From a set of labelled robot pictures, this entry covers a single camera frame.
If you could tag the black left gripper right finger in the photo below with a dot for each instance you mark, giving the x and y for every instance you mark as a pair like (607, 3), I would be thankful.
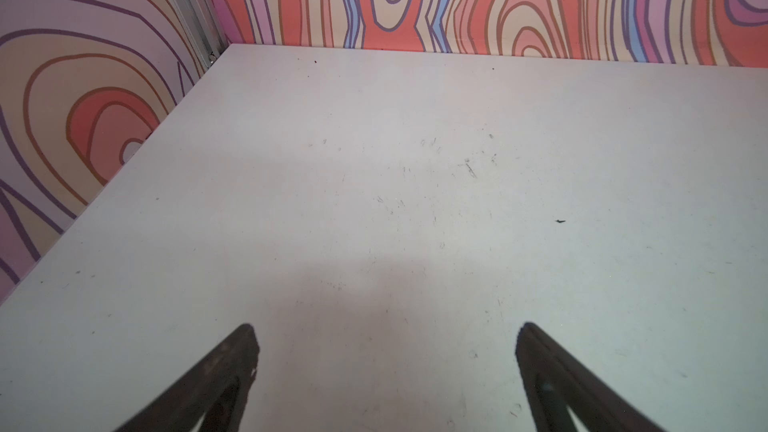
(560, 389)

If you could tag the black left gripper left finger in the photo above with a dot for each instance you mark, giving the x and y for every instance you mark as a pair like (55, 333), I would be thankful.
(212, 395)

